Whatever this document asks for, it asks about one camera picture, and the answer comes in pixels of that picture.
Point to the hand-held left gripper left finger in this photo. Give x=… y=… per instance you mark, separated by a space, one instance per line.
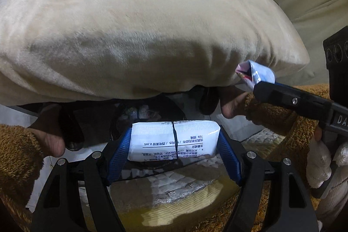
x=119 y=158

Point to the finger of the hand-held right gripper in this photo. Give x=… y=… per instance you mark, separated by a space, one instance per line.
x=285 y=98

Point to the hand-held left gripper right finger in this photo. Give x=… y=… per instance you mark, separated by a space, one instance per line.
x=231 y=164

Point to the small blue foil packet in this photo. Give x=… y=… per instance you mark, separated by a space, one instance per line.
x=258 y=74

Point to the white wet wipes packet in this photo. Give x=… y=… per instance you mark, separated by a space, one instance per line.
x=163 y=137

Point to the person's right hand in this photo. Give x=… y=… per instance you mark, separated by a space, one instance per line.
x=320 y=164

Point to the beige fleece blanket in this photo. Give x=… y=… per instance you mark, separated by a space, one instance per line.
x=136 y=31

